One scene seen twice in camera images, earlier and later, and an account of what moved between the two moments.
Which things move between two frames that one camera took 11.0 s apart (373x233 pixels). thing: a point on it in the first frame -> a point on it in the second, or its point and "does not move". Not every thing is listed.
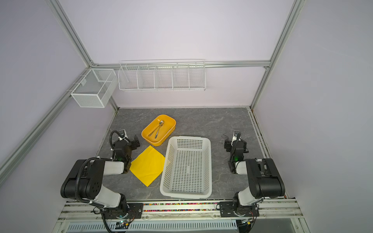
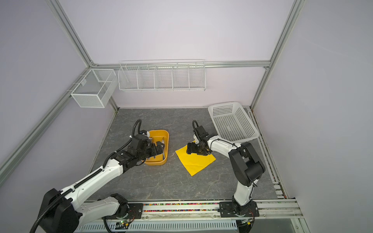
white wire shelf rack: [162, 74] does not move
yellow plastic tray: [159, 130] -> [159, 135]
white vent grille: [214, 225] does not move
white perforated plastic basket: [186, 169] -> [233, 121]
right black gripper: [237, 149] -> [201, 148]
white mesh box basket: [94, 89] does not move
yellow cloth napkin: [148, 165] -> [194, 162]
